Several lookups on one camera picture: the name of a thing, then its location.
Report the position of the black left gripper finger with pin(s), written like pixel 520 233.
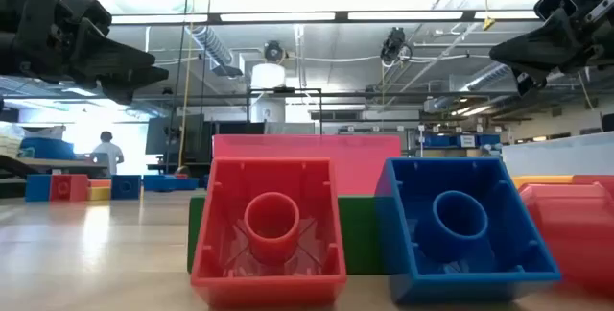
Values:
pixel 129 83
pixel 110 59

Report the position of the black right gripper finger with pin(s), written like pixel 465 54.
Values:
pixel 537 47
pixel 527 83

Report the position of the large yellow block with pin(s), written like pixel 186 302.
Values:
pixel 542 181

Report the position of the large red block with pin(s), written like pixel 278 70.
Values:
pixel 575 239
pixel 597 182

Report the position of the long green block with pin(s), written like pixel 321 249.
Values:
pixel 360 234

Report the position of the yellow hanging tag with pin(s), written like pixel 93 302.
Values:
pixel 488 23

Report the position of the black cabinet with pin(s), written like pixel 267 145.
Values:
pixel 163 138

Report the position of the person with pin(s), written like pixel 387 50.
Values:
pixel 109 155

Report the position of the clear frosted plastic bin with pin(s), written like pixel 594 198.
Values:
pixel 556 157

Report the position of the small orange block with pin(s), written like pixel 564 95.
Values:
pixel 100 183

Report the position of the blue covered object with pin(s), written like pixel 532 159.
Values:
pixel 48 149

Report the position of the shelf with blue bins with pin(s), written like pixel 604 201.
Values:
pixel 439 141

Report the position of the grey workbench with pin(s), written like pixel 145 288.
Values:
pixel 57 162

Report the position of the white bag pile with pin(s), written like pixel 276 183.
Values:
pixel 7 143

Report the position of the white cylindrical tank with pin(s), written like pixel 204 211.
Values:
pixel 268 78

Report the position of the red translucent plastic bin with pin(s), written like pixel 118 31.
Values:
pixel 336 167

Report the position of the large silver air duct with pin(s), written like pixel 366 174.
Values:
pixel 489 78

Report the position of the silver spiral air duct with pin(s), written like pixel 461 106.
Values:
pixel 211 42

